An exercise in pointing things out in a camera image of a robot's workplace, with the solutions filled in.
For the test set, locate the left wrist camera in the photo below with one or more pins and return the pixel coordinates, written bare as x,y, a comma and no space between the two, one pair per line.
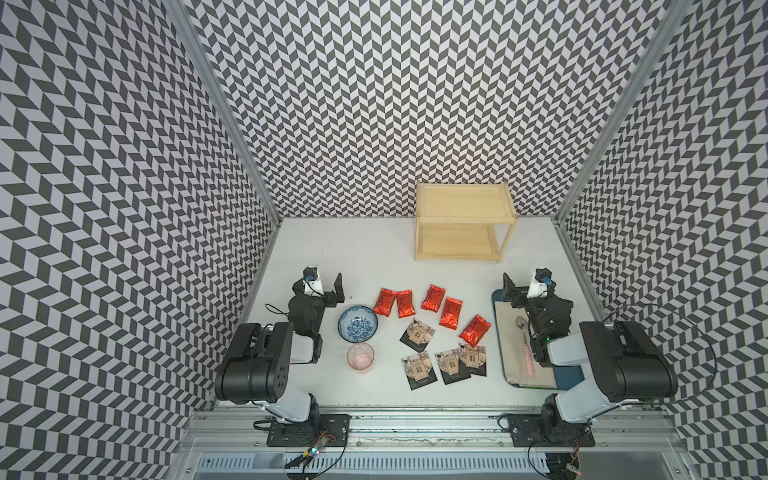
312,285

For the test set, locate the pink handled metal spoon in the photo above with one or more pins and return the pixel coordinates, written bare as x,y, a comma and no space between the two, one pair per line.
523,326

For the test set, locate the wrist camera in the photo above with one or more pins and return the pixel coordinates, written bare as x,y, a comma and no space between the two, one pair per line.
312,285
541,284

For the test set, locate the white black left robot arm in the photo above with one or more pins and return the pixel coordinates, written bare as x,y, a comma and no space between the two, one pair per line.
255,368

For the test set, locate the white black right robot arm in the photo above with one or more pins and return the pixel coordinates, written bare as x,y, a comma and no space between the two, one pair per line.
626,364

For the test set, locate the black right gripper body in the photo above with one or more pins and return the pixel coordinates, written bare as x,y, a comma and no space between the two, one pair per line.
531,306

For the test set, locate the black tea bag house print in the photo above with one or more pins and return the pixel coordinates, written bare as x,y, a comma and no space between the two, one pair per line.
417,335
451,366
475,359
419,370

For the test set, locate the blue patterned ceramic bowl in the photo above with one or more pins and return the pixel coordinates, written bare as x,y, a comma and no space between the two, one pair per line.
358,324

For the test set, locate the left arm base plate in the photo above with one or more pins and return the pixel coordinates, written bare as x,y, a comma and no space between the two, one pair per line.
304,434

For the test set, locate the pink translucent cup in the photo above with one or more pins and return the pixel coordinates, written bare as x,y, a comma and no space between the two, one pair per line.
360,357

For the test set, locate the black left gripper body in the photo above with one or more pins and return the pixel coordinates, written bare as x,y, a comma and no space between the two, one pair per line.
329,299

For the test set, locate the red tea bag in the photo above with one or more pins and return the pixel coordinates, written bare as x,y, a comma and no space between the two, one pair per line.
405,304
475,331
385,302
433,298
450,314

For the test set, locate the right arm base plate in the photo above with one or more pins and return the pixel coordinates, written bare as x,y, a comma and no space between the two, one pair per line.
532,430

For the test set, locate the teal tray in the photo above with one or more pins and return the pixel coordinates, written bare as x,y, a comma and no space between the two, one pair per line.
566,376

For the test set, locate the light wooden two-tier shelf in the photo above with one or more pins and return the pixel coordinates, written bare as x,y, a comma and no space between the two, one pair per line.
463,221

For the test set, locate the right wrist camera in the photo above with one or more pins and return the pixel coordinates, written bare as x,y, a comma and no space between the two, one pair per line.
541,284

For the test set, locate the aluminium mounting rail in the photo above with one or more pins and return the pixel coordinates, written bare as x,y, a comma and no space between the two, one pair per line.
433,443

